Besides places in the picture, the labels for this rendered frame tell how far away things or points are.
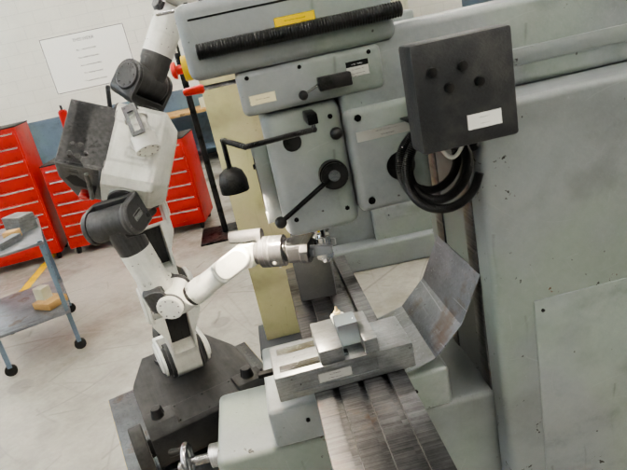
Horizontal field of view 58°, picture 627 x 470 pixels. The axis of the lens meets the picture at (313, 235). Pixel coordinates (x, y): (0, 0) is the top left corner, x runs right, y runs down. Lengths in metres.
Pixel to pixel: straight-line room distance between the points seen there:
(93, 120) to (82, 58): 9.02
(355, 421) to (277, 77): 0.79
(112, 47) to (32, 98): 1.63
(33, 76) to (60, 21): 1.03
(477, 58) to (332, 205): 0.50
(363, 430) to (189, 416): 0.99
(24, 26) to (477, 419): 10.06
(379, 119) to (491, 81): 0.31
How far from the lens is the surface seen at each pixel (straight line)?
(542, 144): 1.40
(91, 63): 10.70
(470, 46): 1.15
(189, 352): 2.29
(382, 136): 1.37
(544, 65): 1.51
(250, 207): 3.28
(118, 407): 2.77
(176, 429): 2.17
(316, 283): 1.86
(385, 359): 1.44
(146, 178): 1.64
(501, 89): 1.18
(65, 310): 4.30
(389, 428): 1.31
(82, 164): 1.66
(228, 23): 1.30
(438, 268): 1.74
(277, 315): 3.54
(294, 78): 1.32
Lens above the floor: 1.80
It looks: 20 degrees down
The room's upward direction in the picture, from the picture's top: 12 degrees counter-clockwise
